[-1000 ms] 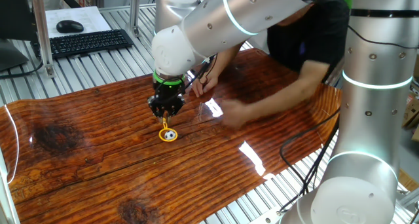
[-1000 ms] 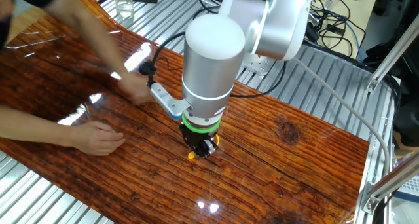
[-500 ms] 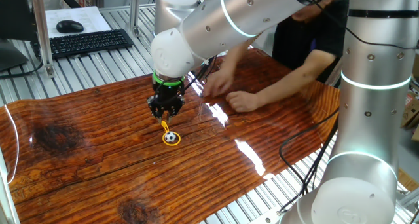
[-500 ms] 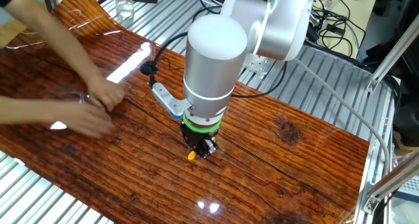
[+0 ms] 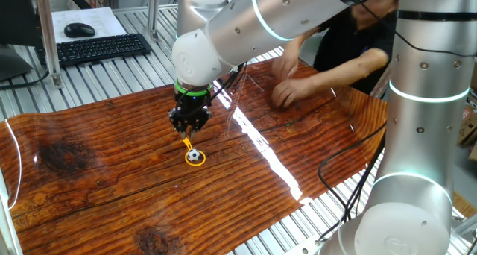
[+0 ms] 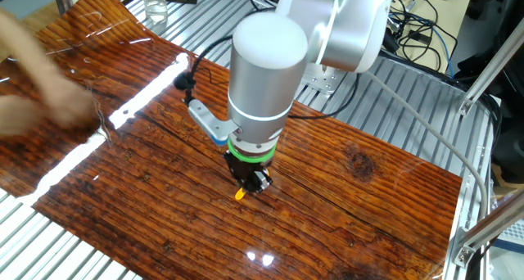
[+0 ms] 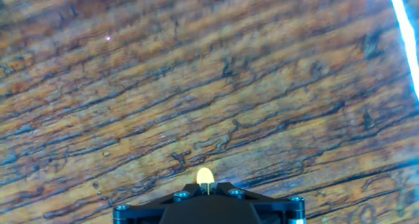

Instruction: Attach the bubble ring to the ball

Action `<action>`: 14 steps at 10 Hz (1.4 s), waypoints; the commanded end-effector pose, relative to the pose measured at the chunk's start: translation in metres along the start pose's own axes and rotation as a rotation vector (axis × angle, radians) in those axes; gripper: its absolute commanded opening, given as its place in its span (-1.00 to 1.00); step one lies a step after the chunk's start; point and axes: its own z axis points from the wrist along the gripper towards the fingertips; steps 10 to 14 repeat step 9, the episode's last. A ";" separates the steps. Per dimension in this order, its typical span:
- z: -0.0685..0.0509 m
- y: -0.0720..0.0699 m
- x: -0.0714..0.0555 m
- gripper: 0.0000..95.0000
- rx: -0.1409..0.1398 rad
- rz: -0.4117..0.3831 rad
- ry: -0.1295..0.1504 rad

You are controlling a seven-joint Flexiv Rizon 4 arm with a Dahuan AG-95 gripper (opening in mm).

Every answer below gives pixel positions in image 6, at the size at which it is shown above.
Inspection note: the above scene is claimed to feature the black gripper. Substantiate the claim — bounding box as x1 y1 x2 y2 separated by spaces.
223 150 274 201

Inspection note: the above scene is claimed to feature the blurred bare human hand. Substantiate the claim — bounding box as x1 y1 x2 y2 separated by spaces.
0 8 98 137

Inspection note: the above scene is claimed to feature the wood pattern table mat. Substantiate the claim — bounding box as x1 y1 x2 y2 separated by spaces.
0 0 463 280

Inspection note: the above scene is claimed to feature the clear glass jar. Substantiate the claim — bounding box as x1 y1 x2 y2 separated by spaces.
141 0 169 24

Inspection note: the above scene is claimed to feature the green flange ring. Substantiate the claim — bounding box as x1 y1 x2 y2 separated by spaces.
227 138 278 165

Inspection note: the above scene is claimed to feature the silver camera mount bracket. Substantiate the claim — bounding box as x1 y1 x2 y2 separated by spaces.
187 98 241 147

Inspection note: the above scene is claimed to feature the black camera cable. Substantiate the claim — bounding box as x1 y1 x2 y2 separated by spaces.
172 34 361 121

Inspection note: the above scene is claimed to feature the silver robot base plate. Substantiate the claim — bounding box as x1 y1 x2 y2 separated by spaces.
301 61 350 96

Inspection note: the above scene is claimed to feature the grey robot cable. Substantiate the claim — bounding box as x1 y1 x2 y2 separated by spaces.
363 70 490 220

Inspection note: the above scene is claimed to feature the black cable bundle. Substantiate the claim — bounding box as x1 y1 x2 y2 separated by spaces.
382 0 459 75

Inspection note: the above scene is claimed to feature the blue cable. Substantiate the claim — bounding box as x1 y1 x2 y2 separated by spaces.
425 21 456 79

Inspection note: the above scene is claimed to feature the aluminium frame strut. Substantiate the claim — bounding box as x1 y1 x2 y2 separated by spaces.
457 16 524 117
451 189 524 269

